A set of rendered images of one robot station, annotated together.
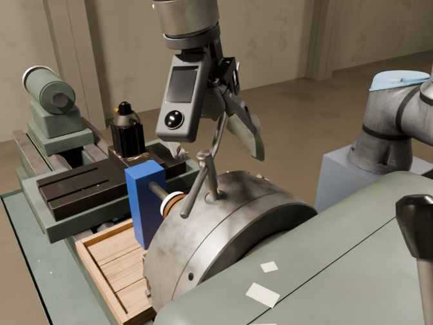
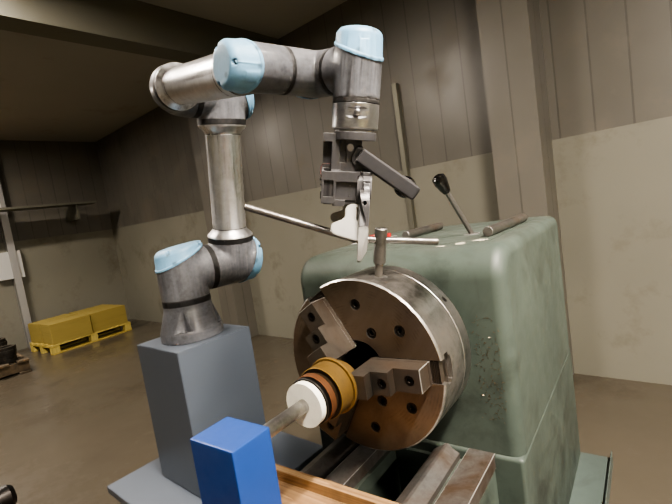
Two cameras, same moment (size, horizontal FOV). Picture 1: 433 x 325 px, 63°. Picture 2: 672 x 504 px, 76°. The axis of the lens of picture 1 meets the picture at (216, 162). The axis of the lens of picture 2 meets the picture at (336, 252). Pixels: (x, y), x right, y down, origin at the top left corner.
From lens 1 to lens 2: 102 cm
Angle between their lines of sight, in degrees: 101
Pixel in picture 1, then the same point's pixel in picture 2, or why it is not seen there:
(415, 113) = (228, 258)
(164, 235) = (419, 306)
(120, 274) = not seen: outside the picture
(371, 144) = (204, 310)
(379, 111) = (196, 276)
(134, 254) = not seen: outside the picture
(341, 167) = (203, 346)
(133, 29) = not seen: outside the picture
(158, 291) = (452, 343)
